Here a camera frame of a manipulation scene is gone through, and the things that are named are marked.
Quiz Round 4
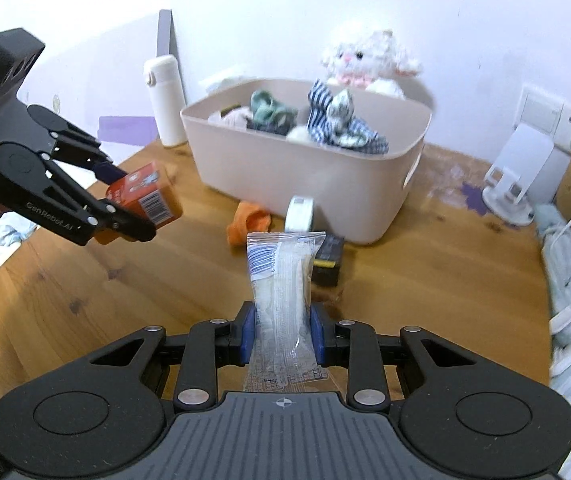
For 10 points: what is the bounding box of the grey floral cloth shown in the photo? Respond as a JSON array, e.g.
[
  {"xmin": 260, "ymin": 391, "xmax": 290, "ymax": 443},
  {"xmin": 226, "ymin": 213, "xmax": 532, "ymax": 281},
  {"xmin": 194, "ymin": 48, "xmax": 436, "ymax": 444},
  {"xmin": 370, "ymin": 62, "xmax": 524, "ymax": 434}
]
[{"xmin": 326, "ymin": 89, "xmax": 359, "ymax": 136}]

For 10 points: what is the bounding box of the green grey sock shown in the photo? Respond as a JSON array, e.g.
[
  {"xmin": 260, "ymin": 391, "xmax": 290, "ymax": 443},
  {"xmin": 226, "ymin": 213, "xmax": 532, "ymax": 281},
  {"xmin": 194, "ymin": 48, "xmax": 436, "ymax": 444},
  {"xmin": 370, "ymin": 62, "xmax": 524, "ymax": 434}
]
[{"xmin": 250, "ymin": 90, "xmax": 299, "ymax": 136}]

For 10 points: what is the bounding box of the black box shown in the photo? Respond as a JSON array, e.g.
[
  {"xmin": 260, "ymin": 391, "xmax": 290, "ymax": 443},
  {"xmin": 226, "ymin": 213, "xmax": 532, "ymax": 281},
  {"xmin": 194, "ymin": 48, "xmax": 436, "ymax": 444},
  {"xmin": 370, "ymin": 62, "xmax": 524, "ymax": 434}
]
[{"xmin": 313, "ymin": 232, "xmax": 346, "ymax": 288}]

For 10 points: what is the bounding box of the white thermos bottle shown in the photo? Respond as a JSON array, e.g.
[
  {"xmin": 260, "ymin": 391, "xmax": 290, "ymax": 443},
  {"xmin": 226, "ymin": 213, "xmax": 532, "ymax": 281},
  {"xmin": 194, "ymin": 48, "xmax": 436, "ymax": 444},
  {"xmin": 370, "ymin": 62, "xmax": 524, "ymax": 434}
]
[{"xmin": 144, "ymin": 55, "xmax": 189, "ymax": 148}]

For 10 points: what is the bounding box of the wooden desktop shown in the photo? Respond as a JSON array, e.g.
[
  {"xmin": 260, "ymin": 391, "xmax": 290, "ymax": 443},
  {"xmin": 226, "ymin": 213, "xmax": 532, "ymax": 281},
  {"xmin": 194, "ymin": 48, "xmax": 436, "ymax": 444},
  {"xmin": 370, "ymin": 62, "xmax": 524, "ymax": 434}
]
[{"xmin": 0, "ymin": 132, "xmax": 553, "ymax": 406}]

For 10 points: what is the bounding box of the white roll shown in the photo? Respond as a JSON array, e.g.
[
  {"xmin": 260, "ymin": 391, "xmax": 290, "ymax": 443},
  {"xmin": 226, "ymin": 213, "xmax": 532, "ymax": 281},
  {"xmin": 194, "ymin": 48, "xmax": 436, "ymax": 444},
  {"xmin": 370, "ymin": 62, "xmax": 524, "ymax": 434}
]
[{"xmin": 285, "ymin": 195, "xmax": 316, "ymax": 235}]

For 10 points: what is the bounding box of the beige sock with purple print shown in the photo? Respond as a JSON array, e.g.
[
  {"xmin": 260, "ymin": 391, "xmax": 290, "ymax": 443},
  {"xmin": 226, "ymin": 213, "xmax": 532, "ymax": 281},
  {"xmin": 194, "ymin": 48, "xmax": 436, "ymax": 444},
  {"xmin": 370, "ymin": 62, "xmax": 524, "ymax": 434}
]
[{"xmin": 209, "ymin": 106, "xmax": 254, "ymax": 130}]

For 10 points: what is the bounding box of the white and purple board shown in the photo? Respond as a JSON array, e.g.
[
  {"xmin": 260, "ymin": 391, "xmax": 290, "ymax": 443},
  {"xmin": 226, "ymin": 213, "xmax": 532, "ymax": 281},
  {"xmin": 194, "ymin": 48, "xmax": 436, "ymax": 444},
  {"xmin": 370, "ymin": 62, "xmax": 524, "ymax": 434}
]
[{"xmin": 16, "ymin": 9, "xmax": 187, "ymax": 150}]

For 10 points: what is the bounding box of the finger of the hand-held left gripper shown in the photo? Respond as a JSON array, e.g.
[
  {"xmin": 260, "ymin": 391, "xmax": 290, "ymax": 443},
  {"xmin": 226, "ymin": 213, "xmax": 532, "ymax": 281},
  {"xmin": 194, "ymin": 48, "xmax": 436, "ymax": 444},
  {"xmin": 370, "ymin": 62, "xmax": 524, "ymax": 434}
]
[
  {"xmin": 26, "ymin": 104, "xmax": 129, "ymax": 184},
  {"xmin": 40, "ymin": 152, "xmax": 158, "ymax": 247}
]

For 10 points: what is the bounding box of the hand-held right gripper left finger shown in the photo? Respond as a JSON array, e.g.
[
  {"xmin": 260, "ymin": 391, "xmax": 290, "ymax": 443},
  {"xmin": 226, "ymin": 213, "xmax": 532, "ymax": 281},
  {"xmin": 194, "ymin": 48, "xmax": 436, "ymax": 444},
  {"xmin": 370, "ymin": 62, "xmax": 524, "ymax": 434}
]
[{"xmin": 88, "ymin": 302, "xmax": 257, "ymax": 407}]

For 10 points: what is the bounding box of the white wall socket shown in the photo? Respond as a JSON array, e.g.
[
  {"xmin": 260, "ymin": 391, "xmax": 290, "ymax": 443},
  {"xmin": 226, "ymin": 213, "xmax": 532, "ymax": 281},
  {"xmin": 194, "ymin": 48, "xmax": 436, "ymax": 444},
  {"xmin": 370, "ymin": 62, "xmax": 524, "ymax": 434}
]
[{"xmin": 515, "ymin": 83, "xmax": 571, "ymax": 153}]

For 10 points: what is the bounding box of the orange snack packet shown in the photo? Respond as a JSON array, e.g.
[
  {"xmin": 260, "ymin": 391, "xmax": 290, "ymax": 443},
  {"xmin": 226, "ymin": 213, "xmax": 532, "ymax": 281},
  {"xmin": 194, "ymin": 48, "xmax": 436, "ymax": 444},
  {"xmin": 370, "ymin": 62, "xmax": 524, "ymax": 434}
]
[{"xmin": 96, "ymin": 161, "xmax": 184, "ymax": 246}]

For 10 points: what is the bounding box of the light blue cloth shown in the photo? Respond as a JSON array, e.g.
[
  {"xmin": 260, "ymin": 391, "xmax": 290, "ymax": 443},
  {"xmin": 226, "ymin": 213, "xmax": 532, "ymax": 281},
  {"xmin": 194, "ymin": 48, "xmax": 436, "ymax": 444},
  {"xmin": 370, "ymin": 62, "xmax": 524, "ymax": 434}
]
[{"xmin": 535, "ymin": 204, "xmax": 571, "ymax": 356}]

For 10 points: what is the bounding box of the white lamb plush toy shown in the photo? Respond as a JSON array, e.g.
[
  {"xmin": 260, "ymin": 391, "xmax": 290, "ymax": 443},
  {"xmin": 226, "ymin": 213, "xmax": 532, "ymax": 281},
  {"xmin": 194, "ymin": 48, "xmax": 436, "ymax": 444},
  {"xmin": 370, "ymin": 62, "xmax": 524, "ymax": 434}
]
[{"xmin": 320, "ymin": 29, "xmax": 422, "ymax": 101}]

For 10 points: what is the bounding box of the beige plastic storage bin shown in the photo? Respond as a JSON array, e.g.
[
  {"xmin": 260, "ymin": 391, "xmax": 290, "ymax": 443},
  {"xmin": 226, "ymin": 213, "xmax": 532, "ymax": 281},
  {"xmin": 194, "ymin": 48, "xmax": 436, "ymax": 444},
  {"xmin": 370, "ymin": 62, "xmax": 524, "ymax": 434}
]
[{"xmin": 180, "ymin": 77, "xmax": 433, "ymax": 246}]

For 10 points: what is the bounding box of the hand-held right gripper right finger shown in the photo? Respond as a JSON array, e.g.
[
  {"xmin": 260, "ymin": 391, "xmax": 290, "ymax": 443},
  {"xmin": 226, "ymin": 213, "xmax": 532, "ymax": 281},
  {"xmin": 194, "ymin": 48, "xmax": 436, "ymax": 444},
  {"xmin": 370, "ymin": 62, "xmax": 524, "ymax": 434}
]
[{"xmin": 309, "ymin": 305, "xmax": 466, "ymax": 408}]

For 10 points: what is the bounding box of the clear plastic packet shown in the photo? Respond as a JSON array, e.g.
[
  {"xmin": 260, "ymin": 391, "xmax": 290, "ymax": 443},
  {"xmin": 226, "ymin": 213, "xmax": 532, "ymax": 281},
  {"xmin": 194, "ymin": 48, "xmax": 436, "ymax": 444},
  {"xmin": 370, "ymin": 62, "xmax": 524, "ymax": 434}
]
[{"xmin": 242, "ymin": 231, "xmax": 341, "ymax": 393}]

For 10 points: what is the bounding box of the white phone stand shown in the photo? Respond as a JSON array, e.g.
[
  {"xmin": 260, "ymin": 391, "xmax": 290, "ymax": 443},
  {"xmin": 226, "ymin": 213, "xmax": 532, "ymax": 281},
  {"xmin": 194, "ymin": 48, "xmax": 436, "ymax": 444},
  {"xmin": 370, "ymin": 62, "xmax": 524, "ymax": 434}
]
[{"xmin": 483, "ymin": 122, "xmax": 553, "ymax": 226}]

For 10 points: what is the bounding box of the blue checkered cloth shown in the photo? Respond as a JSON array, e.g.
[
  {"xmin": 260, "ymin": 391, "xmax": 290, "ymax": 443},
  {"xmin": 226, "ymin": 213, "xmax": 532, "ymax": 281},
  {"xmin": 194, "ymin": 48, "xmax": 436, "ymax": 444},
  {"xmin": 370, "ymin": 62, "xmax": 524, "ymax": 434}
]
[{"xmin": 307, "ymin": 79, "xmax": 390, "ymax": 156}]

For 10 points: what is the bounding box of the orange sock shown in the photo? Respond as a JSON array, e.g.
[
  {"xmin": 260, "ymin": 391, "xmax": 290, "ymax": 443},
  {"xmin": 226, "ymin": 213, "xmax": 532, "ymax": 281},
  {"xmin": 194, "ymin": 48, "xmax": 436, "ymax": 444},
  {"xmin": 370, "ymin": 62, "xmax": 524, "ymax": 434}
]
[{"xmin": 227, "ymin": 201, "xmax": 272, "ymax": 248}]

